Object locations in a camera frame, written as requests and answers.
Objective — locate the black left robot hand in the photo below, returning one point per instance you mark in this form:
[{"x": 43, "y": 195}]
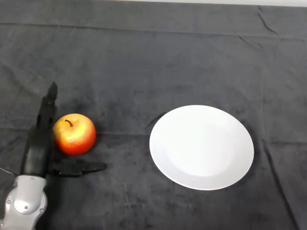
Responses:
[{"x": 38, "y": 148}]

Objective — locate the red yellow apple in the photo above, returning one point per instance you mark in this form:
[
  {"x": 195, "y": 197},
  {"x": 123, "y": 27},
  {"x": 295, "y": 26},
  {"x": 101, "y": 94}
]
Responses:
[{"x": 74, "y": 139}]

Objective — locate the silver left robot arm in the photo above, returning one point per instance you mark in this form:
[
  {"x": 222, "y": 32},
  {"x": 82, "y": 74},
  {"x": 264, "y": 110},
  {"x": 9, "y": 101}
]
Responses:
[{"x": 25, "y": 201}]

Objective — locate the white round plate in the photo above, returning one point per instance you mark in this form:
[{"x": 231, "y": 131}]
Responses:
[{"x": 201, "y": 148}]

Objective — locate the black cloth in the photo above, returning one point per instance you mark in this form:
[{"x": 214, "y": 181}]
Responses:
[{"x": 144, "y": 72}]

